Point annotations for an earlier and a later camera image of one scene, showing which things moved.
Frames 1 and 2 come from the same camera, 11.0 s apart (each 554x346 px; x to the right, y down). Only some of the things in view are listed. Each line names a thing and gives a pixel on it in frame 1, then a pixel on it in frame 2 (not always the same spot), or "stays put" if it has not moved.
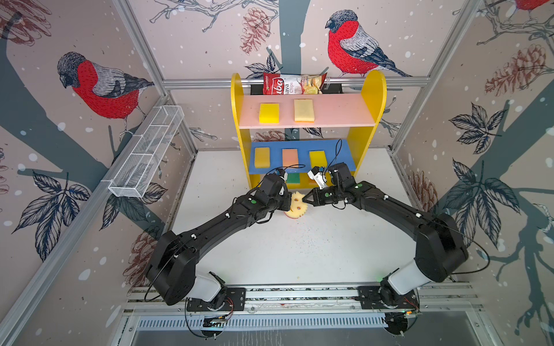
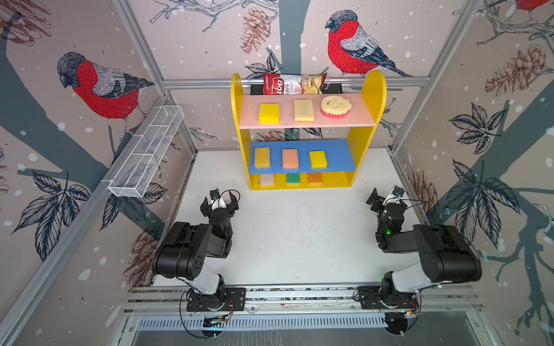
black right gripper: x=315 y=194 to x=378 y=201
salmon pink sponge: x=290 y=156 stays put
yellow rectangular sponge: x=262 y=157 stays put
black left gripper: x=287 y=200 to x=203 y=209
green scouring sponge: x=293 y=178 stays put
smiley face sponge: x=298 y=207 to x=335 y=107
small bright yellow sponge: x=318 y=158 stays put
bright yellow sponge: x=269 y=113 stays put
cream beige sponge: x=304 y=111 stays put
